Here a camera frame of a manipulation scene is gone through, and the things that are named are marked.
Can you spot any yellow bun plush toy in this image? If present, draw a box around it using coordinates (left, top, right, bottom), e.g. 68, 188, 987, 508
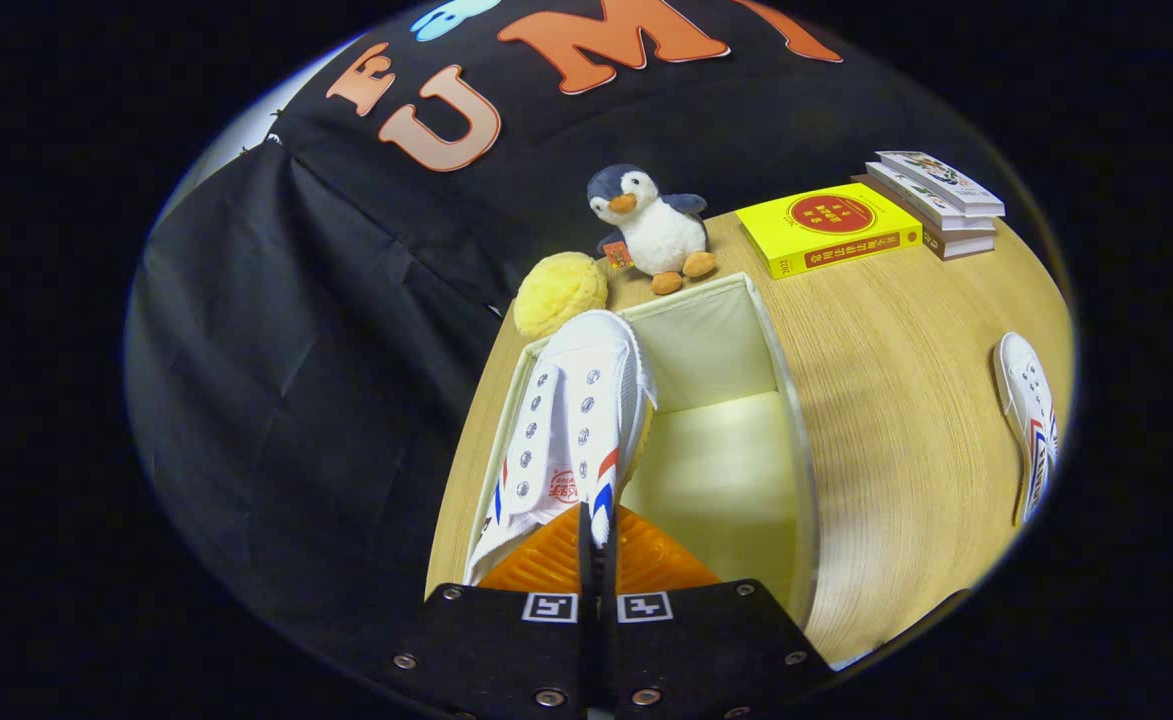
513, 252, 609, 340

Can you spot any yellow book with red circle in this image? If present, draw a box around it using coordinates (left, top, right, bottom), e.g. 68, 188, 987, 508
734, 183, 924, 280

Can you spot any white illustrated book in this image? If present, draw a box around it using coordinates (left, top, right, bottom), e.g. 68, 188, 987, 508
876, 150, 1006, 218

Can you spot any brown book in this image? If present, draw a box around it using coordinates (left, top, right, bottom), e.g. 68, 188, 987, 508
851, 175, 996, 261

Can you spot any black backdrop cloth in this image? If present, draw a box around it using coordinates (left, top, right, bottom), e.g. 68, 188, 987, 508
126, 0, 1047, 641

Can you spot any beige fabric storage box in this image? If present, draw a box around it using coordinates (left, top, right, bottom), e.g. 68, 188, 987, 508
463, 272, 819, 631

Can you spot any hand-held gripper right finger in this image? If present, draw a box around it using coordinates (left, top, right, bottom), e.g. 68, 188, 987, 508
601, 503, 837, 720

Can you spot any white canvas shoe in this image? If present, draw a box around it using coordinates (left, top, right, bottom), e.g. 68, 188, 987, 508
463, 309, 659, 586
992, 332, 1060, 526

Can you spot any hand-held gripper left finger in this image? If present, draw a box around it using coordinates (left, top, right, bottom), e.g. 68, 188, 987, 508
383, 502, 599, 720

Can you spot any penguin plush toy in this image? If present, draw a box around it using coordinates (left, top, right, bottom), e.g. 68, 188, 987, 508
587, 164, 718, 296

